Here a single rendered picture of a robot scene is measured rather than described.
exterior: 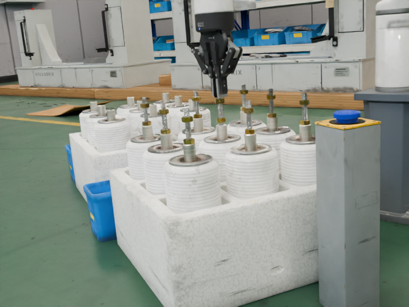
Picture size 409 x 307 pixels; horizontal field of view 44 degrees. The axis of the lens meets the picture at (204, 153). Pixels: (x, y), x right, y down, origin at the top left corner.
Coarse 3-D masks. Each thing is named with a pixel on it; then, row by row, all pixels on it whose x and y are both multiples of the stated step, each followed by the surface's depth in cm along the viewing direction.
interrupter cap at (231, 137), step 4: (208, 136) 104; (212, 136) 103; (216, 136) 104; (228, 136) 103; (232, 136) 102; (236, 136) 102; (240, 136) 101; (204, 140) 100; (208, 140) 101; (212, 140) 100; (216, 140) 101; (228, 140) 99; (232, 140) 98; (236, 140) 99
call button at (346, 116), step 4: (336, 112) 77; (340, 112) 76; (344, 112) 76; (348, 112) 76; (352, 112) 76; (356, 112) 75; (360, 112) 76; (336, 116) 76; (340, 116) 75; (344, 116) 75; (348, 116) 75; (352, 116) 75; (356, 116) 75; (360, 116) 76; (336, 120) 77; (340, 120) 76; (344, 120) 76; (348, 120) 75; (352, 120) 75; (356, 120) 76
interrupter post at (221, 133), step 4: (224, 124) 101; (216, 128) 101; (220, 128) 100; (224, 128) 100; (216, 132) 101; (220, 132) 100; (224, 132) 100; (220, 136) 100; (224, 136) 100; (220, 140) 101; (224, 140) 101
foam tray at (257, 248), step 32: (128, 192) 99; (224, 192) 91; (288, 192) 88; (128, 224) 103; (160, 224) 82; (192, 224) 80; (224, 224) 83; (256, 224) 85; (288, 224) 88; (128, 256) 108; (160, 256) 85; (192, 256) 81; (224, 256) 84; (256, 256) 86; (288, 256) 89; (160, 288) 89; (192, 288) 82; (224, 288) 85; (256, 288) 88; (288, 288) 91
